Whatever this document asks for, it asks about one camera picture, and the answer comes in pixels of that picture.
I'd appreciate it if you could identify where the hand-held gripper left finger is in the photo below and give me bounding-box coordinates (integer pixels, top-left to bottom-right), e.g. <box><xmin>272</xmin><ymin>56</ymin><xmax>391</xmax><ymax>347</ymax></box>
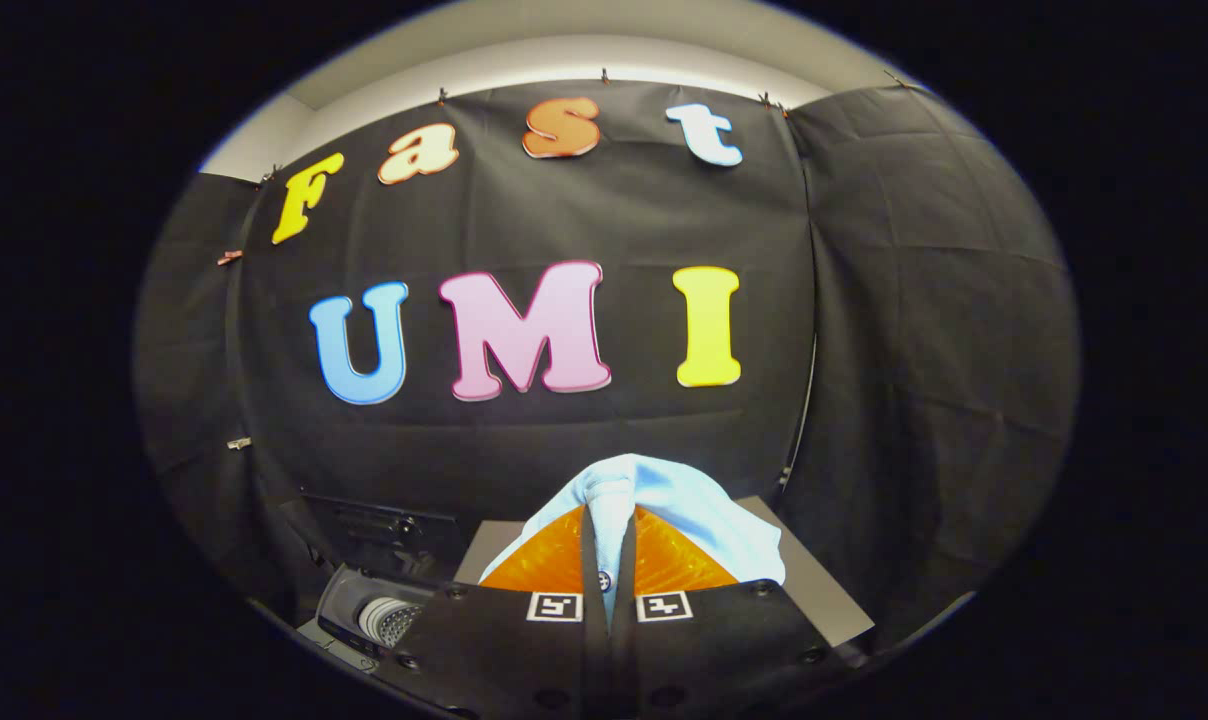
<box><xmin>374</xmin><ymin>503</ymin><xmax>611</xmax><ymax>720</ymax></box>

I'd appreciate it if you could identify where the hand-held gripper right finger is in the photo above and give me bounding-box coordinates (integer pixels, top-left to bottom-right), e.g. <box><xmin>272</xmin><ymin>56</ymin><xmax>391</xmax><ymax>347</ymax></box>
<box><xmin>611</xmin><ymin>505</ymin><xmax>852</xmax><ymax>720</ymax></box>

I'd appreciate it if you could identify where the light blue garment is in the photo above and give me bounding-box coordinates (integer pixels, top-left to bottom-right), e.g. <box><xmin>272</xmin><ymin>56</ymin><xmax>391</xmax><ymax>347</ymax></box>
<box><xmin>479</xmin><ymin>453</ymin><xmax>787</xmax><ymax>626</ymax></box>

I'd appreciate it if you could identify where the black backdrop cloth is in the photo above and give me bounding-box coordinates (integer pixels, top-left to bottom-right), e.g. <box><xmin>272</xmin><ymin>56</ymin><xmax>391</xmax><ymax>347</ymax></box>
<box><xmin>132</xmin><ymin>78</ymin><xmax>1083</xmax><ymax>651</ymax></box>

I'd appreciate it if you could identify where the grey appliance cabinet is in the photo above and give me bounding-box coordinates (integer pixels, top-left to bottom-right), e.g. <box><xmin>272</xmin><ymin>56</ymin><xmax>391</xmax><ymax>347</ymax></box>
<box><xmin>454</xmin><ymin>495</ymin><xmax>877</xmax><ymax>649</ymax></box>

